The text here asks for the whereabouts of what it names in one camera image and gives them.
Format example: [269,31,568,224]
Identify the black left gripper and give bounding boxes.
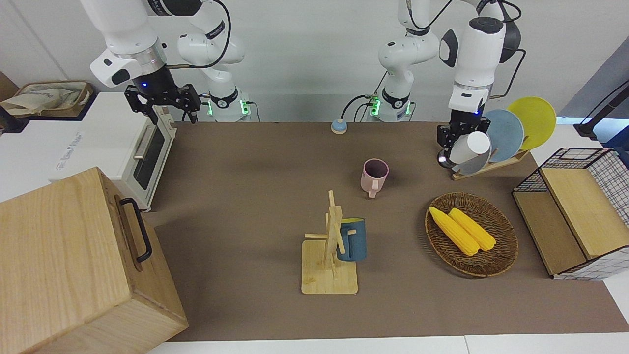
[437,109,491,149]

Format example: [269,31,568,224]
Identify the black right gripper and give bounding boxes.
[124,66,202,125]

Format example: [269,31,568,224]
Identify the white cup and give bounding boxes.
[437,131,491,170]

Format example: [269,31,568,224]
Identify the pink mug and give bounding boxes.
[360,158,390,199]

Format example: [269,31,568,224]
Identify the grey plate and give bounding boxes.
[451,146,492,176]

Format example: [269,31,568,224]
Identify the light blue plate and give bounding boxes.
[479,109,525,163]

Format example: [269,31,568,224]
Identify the wooden plate rack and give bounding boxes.
[437,147,531,181]

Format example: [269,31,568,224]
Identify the yellow plate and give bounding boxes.
[507,96,557,151]

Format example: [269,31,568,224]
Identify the white toaster oven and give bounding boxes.
[0,92,177,213]

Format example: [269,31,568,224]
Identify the brown storage basket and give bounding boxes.
[15,81,95,119]

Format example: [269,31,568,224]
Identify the yellow corn cob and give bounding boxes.
[448,208,497,252]
[429,206,480,256]

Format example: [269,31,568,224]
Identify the round wicker basket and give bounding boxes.
[425,192,519,278]

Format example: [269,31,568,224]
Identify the beige cloth bag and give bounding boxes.
[0,84,83,117]

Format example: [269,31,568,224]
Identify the dark blue mug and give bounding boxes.
[337,218,368,262]

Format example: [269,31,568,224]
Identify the wooden cabinet box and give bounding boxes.
[0,166,189,354]

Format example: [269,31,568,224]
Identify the wooden mug rack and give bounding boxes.
[301,190,359,295]

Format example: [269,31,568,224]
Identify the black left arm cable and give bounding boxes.
[407,0,526,99]

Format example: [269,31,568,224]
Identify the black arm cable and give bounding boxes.
[407,0,526,99]
[166,0,231,69]

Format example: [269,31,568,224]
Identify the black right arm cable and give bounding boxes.
[166,0,231,69]

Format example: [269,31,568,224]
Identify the black cabinet handle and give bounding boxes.
[119,198,153,263]

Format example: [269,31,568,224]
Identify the wire shelf with wooden boards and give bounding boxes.
[512,147,629,281]

